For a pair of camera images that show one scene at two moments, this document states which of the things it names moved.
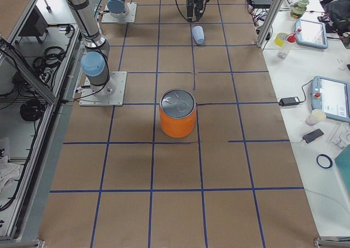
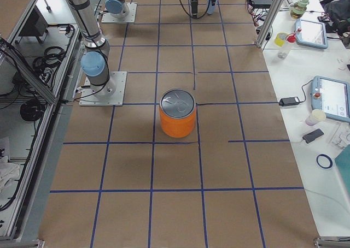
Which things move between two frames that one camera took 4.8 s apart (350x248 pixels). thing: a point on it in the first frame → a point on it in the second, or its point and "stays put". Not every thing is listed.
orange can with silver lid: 178,109 stays put
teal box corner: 343,161 stays put
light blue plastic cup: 198,34 → 211,9
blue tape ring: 330,160 stays put
